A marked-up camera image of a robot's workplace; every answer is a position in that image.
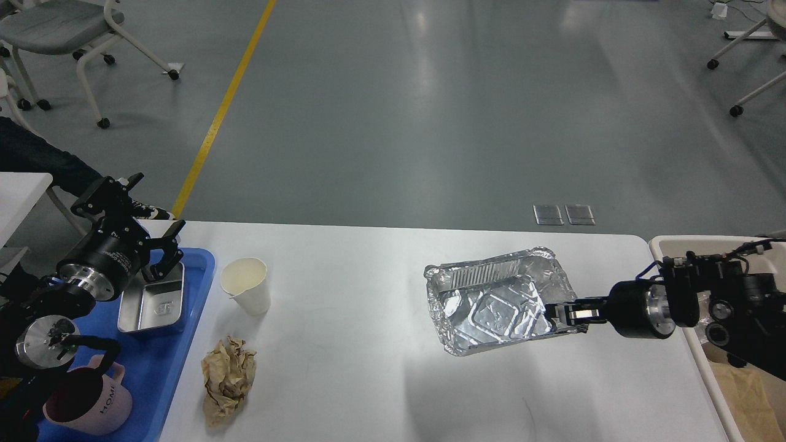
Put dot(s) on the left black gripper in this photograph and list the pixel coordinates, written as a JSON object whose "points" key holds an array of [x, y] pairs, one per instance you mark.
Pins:
{"points": [[103, 264]]}

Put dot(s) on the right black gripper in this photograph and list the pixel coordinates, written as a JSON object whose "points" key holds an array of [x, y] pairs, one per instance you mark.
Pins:
{"points": [[636, 309]]}

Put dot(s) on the steel rectangular tin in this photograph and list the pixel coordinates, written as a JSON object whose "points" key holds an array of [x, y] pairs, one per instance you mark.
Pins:
{"points": [[152, 309]]}

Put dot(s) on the aluminium foil tray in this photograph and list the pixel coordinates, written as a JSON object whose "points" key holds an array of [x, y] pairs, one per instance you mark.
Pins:
{"points": [[485, 304]]}

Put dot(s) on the white paper cup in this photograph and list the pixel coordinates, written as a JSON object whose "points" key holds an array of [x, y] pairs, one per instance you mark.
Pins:
{"points": [[245, 281]]}

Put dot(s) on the brown paper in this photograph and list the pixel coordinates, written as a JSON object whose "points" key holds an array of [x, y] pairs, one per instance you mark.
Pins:
{"points": [[745, 394], [229, 373]]}

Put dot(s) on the pink HOME mug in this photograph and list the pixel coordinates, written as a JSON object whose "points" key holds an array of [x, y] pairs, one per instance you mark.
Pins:
{"points": [[89, 400]]}

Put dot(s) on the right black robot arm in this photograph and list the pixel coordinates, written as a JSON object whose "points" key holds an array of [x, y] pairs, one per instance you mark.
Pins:
{"points": [[746, 309]]}

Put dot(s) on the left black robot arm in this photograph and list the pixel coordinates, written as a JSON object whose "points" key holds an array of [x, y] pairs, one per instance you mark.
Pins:
{"points": [[39, 334]]}

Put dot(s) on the right metal floor plate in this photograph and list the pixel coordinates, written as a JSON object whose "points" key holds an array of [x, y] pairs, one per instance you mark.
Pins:
{"points": [[580, 214]]}

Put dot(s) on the metal floor plate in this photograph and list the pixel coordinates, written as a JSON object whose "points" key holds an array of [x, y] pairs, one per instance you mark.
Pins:
{"points": [[548, 215], [580, 214]]}

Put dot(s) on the left metal floor plate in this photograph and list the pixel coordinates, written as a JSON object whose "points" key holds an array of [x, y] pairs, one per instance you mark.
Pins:
{"points": [[548, 215]]}

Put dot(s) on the white side table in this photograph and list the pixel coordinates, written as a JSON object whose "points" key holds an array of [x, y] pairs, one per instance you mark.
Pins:
{"points": [[36, 225]]}

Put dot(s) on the person in dark trousers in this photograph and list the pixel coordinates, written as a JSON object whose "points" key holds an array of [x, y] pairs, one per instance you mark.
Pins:
{"points": [[25, 152]]}

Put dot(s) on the blue plastic tray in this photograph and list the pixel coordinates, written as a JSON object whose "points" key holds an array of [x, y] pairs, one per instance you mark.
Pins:
{"points": [[153, 365]]}

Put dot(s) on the brown paper in bin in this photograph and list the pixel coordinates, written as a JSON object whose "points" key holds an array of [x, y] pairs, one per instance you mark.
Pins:
{"points": [[745, 394]]}

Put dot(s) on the grey office chair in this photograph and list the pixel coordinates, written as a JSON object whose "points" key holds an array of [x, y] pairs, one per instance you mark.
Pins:
{"points": [[68, 27]]}

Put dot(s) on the white floor power adapter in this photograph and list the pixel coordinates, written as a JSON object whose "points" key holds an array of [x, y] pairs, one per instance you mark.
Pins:
{"points": [[719, 10]]}

